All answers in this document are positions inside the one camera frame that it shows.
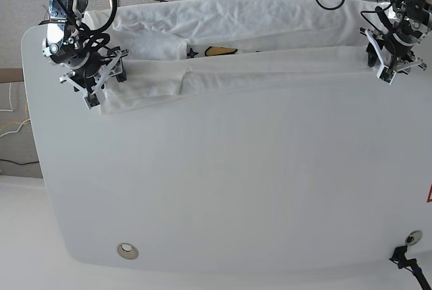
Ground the gripper body right side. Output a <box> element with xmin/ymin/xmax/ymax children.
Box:
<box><xmin>59</xmin><ymin>47</ymin><xmax>129</xmax><ymax>96</ymax></box>

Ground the gripper body left side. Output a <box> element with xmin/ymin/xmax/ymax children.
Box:
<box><xmin>358</xmin><ymin>27</ymin><xmax>427</xmax><ymax>75</ymax></box>

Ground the white printed T-shirt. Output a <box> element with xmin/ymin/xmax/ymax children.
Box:
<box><xmin>100</xmin><ymin>0</ymin><xmax>375</xmax><ymax>115</ymax></box>

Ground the red warning sticker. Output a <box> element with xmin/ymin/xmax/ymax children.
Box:
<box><xmin>427</xmin><ymin>185</ymin><xmax>432</xmax><ymax>203</ymax></box>

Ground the silver table grommet left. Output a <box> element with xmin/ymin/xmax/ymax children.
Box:
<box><xmin>117</xmin><ymin>243</ymin><xmax>139</xmax><ymax>260</ymax></box>

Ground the silver table grommet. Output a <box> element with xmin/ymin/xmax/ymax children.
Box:
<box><xmin>117</xmin><ymin>243</ymin><xmax>139</xmax><ymax>260</ymax></box>
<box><xmin>405</xmin><ymin>230</ymin><xmax>423</xmax><ymax>246</ymax></box>

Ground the silver table grommet right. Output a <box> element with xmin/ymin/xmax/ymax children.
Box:
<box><xmin>405</xmin><ymin>230</ymin><xmax>423</xmax><ymax>246</ymax></box>

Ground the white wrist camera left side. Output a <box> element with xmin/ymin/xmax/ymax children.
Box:
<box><xmin>377</xmin><ymin>65</ymin><xmax>396</xmax><ymax>85</ymax></box>

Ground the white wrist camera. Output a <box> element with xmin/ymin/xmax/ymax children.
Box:
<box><xmin>83</xmin><ymin>91</ymin><xmax>105</xmax><ymax>109</ymax></box>
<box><xmin>377</xmin><ymin>65</ymin><xmax>396</xmax><ymax>85</ymax></box>

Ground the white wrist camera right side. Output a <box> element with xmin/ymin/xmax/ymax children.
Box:
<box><xmin>83</xmin><ymin>91</ymin><xmax>105</xmax><ymax>109</ymax></box>

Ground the white floor cable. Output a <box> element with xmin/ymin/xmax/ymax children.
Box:
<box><xmin>0</xmin><ymin>80</ymin><xmax>24</xmax><ymax>113</ymax></box>

